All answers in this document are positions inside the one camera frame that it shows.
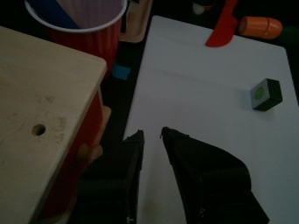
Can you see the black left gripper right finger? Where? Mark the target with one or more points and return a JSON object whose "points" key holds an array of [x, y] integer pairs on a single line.
{"points": [[210, 180]]}

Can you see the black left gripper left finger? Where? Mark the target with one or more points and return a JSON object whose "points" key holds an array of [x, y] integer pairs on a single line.
{"points": [[112, 180]]}

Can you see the white cutting board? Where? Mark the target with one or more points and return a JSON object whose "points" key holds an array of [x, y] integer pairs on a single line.
{"points": [[202, 87]]}

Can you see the red toy knife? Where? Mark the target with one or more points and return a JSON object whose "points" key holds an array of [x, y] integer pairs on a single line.
{"points": [[223, 29]]}

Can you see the toy sushi piece red centre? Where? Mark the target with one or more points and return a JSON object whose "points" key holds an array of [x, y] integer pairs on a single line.
{"points": [[199, 8]]}

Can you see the red wooden box with knob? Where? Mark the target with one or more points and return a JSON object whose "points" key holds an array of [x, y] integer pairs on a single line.
{"points": [[39, 96]]}

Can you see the blue tape piece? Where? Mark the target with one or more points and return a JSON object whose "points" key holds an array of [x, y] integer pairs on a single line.
{"points": [[122, 72]]}

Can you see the red plastic cup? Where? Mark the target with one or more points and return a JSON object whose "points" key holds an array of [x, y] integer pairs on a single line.
{"points": [[94, 43]]}

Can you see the flat wooden tray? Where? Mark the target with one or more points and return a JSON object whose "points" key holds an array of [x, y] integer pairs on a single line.
{"points": [[136, 26]]}

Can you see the orange toy food piece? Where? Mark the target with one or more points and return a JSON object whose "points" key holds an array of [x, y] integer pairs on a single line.
{"points": [[261, 27]]}

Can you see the blue plastic stick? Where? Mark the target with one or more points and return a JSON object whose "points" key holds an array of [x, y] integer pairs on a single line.
{"points": [[51, 11]]}

